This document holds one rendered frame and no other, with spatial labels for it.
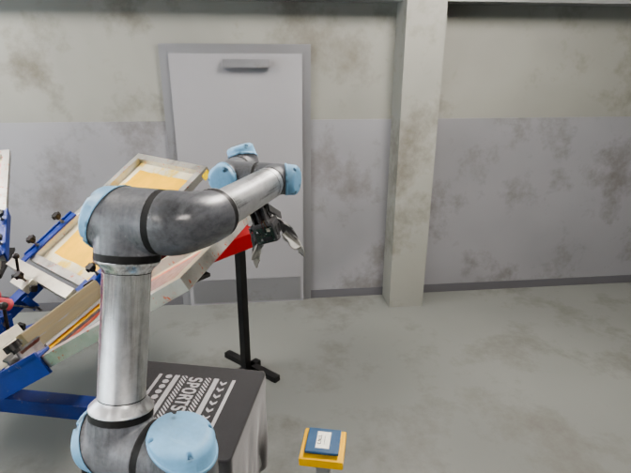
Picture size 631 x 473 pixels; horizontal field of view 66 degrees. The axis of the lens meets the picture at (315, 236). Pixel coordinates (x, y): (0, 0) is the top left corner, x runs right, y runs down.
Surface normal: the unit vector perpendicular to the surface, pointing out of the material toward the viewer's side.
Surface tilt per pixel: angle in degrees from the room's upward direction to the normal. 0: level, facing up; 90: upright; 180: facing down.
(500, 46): 90
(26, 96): 90
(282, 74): 90
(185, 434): 8
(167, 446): 8
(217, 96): 90
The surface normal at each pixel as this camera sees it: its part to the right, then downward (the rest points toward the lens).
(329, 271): 0.11, 0.33
